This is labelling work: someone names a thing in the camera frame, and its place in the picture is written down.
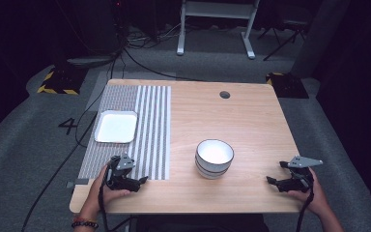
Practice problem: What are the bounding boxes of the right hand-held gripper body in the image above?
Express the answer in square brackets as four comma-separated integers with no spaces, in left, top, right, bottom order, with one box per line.
[278,156,324,193]

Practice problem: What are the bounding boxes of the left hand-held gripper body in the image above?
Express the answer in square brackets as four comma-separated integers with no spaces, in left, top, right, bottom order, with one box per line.
[104,154,143,193]

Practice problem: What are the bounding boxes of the white bowl with dark rim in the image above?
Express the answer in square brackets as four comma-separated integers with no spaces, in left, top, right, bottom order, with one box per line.
[195,162,232,181]
[194,138,235,176]

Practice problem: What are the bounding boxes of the person's right hand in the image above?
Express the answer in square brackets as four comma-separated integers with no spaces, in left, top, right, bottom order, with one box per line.
[286,167,332,218]

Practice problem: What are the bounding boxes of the person's left hand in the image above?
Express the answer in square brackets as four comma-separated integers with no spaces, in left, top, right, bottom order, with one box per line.
[82,163,133,218]

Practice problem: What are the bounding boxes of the white square plate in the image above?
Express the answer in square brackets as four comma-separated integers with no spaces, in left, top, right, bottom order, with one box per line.
[93,109,139,145]

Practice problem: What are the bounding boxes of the grey striped placemat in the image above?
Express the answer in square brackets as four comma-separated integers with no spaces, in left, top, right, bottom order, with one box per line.
[77,84,172,182]

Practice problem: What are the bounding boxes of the person's dark clothing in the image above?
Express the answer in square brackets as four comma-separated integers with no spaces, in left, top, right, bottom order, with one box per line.
[130,213,271,232]

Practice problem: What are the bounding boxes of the black yellow striped floor base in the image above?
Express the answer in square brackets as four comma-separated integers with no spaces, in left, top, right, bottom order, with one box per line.
[265,72,310,100]
[36,66,89,97]

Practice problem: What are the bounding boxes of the grey stand base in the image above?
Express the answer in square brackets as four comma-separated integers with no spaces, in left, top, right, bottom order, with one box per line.
[66,55,119,70]

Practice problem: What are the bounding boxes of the black tripod stand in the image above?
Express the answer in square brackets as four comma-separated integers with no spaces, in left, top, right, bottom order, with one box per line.
[256,17,307,62]

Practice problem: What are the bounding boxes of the grey curtain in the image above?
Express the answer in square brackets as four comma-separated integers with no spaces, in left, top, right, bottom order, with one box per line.
[290,0,353,79]

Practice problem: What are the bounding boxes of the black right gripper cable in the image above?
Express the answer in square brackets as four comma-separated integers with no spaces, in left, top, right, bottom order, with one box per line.
[295,180,315,232]

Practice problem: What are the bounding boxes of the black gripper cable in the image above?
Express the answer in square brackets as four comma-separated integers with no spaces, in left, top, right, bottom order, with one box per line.
[98,182,136,232]
[295,180,315,232]

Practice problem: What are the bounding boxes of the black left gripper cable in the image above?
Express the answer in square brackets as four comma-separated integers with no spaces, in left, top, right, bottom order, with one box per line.
[98,182,136,232]

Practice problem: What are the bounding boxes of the long black floor cable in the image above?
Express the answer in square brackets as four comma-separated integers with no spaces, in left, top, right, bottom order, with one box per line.
[20,47,125,232]

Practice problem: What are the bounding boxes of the beaded bracelets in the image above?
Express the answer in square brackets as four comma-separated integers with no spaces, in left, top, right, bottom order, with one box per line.
[71,217,100,230]

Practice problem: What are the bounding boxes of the bundle of floor cables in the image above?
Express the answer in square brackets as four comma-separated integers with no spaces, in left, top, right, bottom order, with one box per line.
[124,22,183,50]

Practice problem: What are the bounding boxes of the white metal desk frame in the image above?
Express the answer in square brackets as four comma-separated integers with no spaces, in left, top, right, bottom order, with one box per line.
[176,0,261,60]

